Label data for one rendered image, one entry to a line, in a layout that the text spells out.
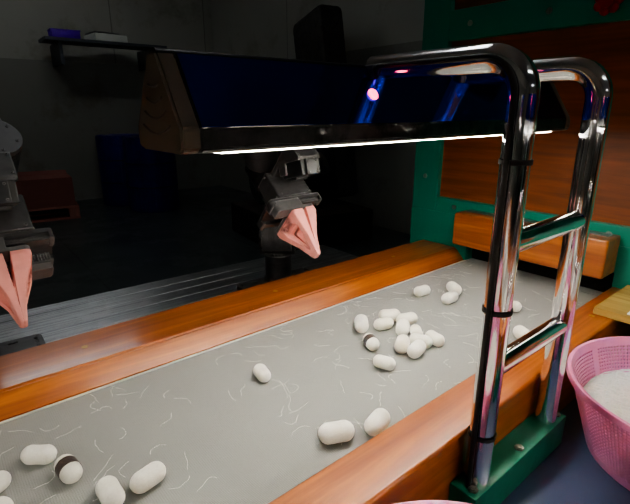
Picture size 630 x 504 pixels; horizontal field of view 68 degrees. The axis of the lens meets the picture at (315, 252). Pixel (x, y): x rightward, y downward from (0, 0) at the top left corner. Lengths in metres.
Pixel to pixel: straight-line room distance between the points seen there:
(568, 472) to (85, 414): 0.55
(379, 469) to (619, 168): 0.70
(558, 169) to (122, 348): 0.82
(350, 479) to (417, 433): 0.09
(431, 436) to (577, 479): 0.20
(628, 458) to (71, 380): 0.63
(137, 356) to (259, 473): 0.26
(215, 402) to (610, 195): 0.76
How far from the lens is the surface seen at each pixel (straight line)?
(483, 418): 0.49
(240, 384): 0.62
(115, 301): 1.11
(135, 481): 0.49
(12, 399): 0.65
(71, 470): 0.52
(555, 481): 0.64
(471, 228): 1.03
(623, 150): 0.98
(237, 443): 0.53
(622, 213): 0.99
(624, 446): 0.62
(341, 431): 0.51
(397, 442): 0.49
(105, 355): 0.68
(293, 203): 0.74
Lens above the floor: 1.07
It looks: 17 degrees down
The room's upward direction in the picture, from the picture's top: straight up
